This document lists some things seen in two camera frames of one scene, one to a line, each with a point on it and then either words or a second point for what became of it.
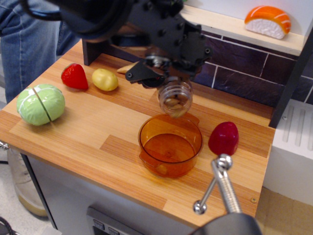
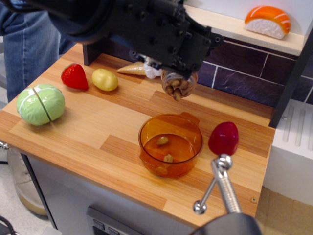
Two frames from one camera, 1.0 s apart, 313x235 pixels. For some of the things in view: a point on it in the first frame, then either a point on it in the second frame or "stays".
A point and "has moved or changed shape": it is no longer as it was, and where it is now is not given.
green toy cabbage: x=41 y=104 stays
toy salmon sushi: x=268 y=21 stays
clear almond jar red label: x=175 y=95 has moved or changed shape
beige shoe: x=27 y=195 stays
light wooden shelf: x=294 y=43 stays
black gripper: x=177 y=48 → x=162 y=33
